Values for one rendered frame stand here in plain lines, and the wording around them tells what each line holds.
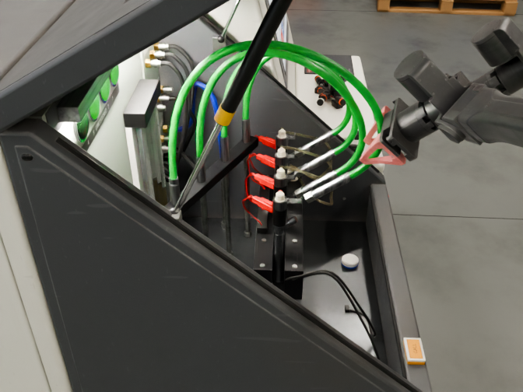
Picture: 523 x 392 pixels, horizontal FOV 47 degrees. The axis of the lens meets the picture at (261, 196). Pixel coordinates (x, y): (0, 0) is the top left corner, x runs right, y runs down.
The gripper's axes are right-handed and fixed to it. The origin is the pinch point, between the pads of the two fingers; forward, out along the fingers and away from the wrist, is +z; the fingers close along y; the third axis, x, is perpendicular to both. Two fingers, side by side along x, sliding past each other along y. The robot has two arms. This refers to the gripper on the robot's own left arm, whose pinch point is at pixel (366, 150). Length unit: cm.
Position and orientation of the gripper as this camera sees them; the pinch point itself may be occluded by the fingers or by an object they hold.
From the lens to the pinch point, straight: 109.6
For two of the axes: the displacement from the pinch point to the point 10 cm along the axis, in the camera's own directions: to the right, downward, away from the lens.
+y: -2.5, 7.4, -6.3
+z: -6.3, 3.7, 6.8
